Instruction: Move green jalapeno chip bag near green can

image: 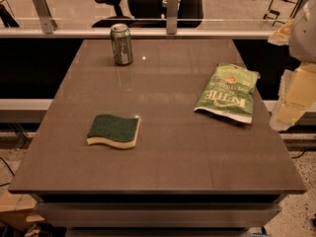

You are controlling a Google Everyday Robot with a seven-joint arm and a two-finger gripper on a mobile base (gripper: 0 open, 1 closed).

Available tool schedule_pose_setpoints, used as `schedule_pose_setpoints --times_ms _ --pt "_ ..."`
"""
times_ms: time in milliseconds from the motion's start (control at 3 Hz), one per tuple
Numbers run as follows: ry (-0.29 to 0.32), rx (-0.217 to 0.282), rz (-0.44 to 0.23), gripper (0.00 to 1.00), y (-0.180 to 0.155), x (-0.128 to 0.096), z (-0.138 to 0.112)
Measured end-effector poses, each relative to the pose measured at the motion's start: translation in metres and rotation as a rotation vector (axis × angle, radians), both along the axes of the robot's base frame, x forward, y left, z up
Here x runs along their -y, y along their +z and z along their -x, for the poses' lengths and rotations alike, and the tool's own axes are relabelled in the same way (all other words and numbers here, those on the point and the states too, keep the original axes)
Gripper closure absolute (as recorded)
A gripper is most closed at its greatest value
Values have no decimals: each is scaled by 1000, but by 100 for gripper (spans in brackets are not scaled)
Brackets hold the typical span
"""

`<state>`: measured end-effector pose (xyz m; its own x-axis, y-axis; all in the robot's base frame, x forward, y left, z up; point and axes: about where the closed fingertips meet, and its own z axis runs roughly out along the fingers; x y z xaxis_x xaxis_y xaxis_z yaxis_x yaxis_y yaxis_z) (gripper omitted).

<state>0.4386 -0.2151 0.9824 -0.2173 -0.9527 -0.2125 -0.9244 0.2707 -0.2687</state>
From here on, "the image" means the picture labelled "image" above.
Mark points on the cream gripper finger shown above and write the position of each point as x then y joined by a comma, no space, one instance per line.
296,94
281,36

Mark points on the black office chair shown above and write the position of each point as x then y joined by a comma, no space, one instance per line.
152,14

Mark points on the wooden stool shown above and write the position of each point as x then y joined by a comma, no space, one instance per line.
280,11

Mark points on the green and yellow sponge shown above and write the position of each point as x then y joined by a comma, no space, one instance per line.
114,131

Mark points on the metal window rail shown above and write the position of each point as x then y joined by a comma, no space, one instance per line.
151,34

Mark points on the center metal bracket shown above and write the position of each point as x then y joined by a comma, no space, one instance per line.
172,16

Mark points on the left metal bracket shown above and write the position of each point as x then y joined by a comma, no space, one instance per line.
47,23

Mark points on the green jalapeno chip bag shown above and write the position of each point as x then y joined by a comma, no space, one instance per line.
229,92

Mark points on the green soda can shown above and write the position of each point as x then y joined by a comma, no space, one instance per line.
121,43

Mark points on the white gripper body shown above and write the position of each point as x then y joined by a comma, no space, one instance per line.
304,37

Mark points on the metal bracket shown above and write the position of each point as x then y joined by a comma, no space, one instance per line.
172,16
47,23

